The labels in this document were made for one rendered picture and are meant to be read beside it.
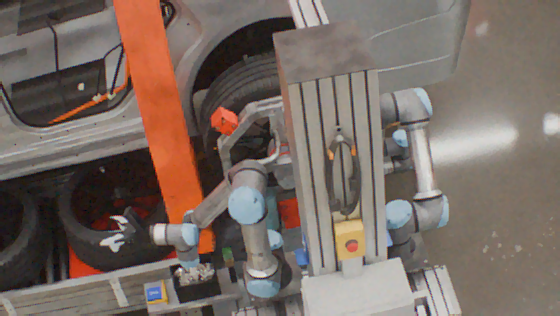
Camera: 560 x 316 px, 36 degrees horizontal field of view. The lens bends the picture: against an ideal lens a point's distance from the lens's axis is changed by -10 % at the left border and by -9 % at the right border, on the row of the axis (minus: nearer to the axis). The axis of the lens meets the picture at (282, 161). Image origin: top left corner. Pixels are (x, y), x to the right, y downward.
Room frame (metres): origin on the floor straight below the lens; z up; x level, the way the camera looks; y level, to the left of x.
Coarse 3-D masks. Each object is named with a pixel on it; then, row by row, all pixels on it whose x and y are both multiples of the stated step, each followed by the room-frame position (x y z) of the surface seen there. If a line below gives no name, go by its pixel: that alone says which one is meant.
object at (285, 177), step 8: (272, 144) 2.95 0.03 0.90; (280, 144) 2.93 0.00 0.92; (288, 144) 2.92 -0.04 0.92; (272, 152) 2.91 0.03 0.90; (280, 152) 2.88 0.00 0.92; (288, 152) 2.87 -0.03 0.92; (288, 168) 2.79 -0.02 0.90; (280, 176) 2.79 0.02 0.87; (288, 176) 2.79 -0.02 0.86; (280, 184) 2.79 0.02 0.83; (288, 184) 2.79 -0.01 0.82
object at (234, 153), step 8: (272, 96) 3.02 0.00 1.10; (256, 128) 3.03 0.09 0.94; (264, 128) 3.04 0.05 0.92; (240, 136) 3.04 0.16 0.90; (248, 136) 3.04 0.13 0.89; (256, 136) 3.04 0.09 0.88; (264, 136) 3.03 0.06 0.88; (272, 136) 3.08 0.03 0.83; (240, 144) 3.02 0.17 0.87; (264, 144) 3.03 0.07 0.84; (232, 152) 3.12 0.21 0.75; (240, 152) 3.17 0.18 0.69; (248, 152) 3.19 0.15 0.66; (256, 152) 3.03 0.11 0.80; (264, 152) 3.22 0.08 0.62; (232, 160) 3.04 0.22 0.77; (240, 160) 3.03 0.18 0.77; (256, 160) 3.15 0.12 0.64; (272, 176) 3.05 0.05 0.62
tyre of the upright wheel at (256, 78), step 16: (240, 64) 3.21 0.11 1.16; (256, 64) 3.16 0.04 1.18; (272, 64) 3.15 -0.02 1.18; (224, 80) 3.16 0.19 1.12; (240, 80) 3.10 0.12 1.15; (256, 80) 3.06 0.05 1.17; (272, 80) 3.04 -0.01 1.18; (208, 96) 3.17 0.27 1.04; (224, 96) 3.06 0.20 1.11; (240, 96) 3.01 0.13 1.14; (256, 96) 3.01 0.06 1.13; (208, 112) 3.09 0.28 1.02; (240, 112) 3.00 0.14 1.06; (208, 128) 3.01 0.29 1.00; (208, 144) 2.99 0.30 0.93; (208, 160) 2.99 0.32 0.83
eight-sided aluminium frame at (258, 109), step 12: (252, 108) 2.95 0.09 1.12; (264, 108) 2.93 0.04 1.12; (276, 108) 2.93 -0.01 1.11; (240, 120) 2.96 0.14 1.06; (252, 120) 2.92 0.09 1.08; (240, 132) 2.92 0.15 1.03; (228, 144) 2.92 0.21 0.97; (228, 156) 2.91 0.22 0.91; (228, 168) 2.91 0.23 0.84; (276, 192) 2.96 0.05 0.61; (288, 192) 2.94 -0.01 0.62
